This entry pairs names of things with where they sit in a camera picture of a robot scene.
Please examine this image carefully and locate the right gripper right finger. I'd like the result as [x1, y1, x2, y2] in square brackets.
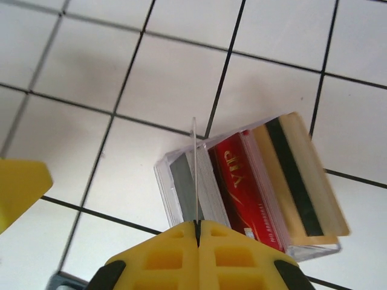
[198, 221, 315, 290]

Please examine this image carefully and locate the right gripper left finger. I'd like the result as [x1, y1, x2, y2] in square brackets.
[90, 221, 199, 290]

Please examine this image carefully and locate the red VIP card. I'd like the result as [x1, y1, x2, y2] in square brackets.
[208, 132, 290, 254]

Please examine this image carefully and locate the clear acrylic card box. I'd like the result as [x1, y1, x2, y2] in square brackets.
[154, 116, 342, 262]

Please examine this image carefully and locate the silver grey card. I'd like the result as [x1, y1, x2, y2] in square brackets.
[189, 117, 201, 226]

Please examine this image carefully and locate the gold card with black stripe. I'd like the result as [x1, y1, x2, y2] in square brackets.
[252, 111, 351, 246]

